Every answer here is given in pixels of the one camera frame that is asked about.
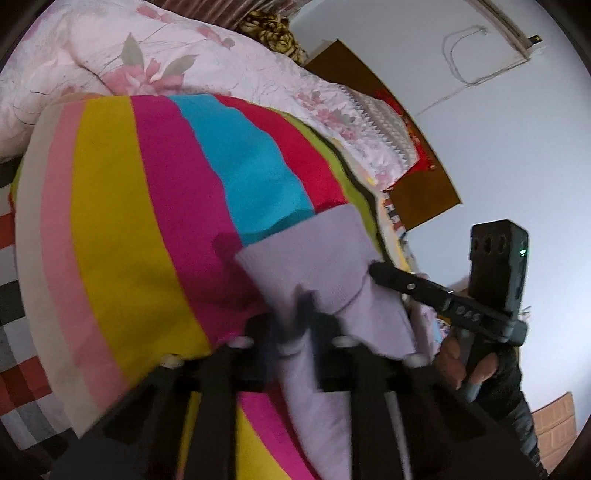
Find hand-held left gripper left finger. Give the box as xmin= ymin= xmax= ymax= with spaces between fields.
xmin=48 ymin=316 xmax=287 ymax=480

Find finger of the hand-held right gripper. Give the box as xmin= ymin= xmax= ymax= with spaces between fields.
xmin=368 ymin=261 xmax=455 ymax=324

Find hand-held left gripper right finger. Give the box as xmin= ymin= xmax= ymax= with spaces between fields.
xmin=314 ymin=314 xmax=541 ymax=480

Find lilac pants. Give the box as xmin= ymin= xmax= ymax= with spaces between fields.
xmin=235 ymin=205 xmax=437 ymax=480

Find person's right hand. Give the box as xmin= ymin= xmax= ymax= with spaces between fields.
xmin=438 ymin=335 xmax=500 ymax=393

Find striped cloth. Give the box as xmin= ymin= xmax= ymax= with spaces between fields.
xmin=379 ymin=189 xmax=411 ymax=241

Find dark brown wooden headboard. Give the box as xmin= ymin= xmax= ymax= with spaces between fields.
xmin=305 ymin=39 xmax=462 ymax=232

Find red and white lace cloth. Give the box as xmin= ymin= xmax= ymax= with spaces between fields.
xmin=351 ymin=90 xmax=437 ymax=190

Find light brown wooden wardrobe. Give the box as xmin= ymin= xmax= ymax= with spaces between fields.
xmin=531 ymin=391 xmax=578 ymax=472

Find colourful striped blanket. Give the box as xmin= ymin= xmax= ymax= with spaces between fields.
xmin=9 ymin=92 xmax=416 ymax=480

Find checked bedsheet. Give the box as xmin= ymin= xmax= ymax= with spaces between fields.
xmin=0 ymin=161 xmax=79 ymax=457

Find gold floral cloth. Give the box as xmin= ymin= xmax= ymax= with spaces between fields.
xmin=238 ymin=11 xmax=308 ymax=65

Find pale pink floral quilt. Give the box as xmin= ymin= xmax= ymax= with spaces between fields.
xmin=0 ymin=0 xmax=409 ymax=192

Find brown striped curtain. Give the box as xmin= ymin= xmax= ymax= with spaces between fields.
xmin=157 ymin=0 xmax=296 ymax=28

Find thin wall cable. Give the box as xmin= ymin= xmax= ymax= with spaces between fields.
xmin=416 ymin=25 xmax=532 ymax=116

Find wall cable conduit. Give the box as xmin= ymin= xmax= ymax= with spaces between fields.
xmin=471 ymin=0 xmax=532 ymax=61

